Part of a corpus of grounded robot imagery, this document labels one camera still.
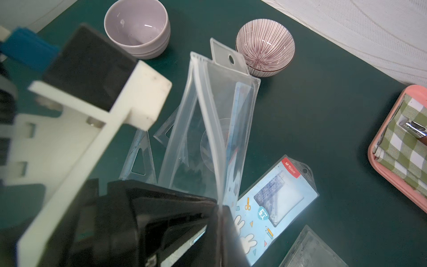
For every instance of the clear ruler set pouch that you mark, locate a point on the clear ruler set pouch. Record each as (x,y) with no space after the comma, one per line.
(207,98)

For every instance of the blue clear protractor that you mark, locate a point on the blue clear protractor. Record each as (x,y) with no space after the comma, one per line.
(206,150)

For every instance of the plain lilac bowl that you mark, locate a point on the plain lilac bowl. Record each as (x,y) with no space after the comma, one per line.
(140,27)

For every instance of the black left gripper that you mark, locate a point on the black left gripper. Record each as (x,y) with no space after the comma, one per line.
(134,225)

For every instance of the purple striped bowl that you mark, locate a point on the purple striped bowl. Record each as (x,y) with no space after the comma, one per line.
(266,45)

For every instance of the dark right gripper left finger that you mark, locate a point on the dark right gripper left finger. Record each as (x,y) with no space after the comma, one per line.
(206,251)

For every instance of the blue printed ruler set card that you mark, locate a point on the blue printed ruler set card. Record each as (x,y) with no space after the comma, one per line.
(266,209)

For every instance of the wooden handled metal scraper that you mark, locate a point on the wooden handled metal scraper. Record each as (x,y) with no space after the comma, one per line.
(415,129)

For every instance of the small clear triangle ruler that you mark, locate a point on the small clear triangle ruler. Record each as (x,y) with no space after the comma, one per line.
(162,135)

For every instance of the pink plastic tray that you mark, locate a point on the pink plastic tray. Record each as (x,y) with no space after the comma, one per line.
(420,94)

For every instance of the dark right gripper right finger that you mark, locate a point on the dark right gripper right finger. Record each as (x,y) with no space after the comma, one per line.
(232,253)

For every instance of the green white checkered cloth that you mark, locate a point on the green white checkered cloth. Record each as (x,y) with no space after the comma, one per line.
(399,151)

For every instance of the clear blue straight ruler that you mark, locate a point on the clear blue straight ruler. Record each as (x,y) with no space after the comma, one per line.
(237,136)

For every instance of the large clear triangle ruler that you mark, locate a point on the large clear triangle ruler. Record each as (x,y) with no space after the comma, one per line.
(139,163)

